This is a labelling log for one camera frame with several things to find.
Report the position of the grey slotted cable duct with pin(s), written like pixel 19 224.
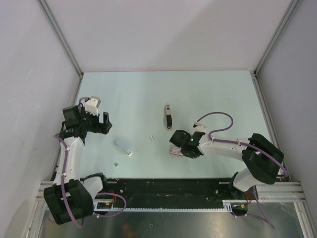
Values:
pixel 105 205

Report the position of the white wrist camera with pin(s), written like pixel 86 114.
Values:
pixel 92 105
pixel 199 127

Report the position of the aluminium frame rails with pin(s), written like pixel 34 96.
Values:
pixel 296 194

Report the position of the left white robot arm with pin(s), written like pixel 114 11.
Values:
pixel 70 197

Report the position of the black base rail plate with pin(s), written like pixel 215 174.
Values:
pixel 172 192

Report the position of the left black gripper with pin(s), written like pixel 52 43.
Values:
pixel 101 128

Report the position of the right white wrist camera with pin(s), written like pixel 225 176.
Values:
pixel 199 127

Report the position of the red white staples box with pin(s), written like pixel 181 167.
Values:
pixel 176 151

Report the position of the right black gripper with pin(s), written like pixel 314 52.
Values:
pixel 183 152

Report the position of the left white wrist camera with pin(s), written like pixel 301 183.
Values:
pixel 92 105

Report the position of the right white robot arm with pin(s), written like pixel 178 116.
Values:
pixel 262 159

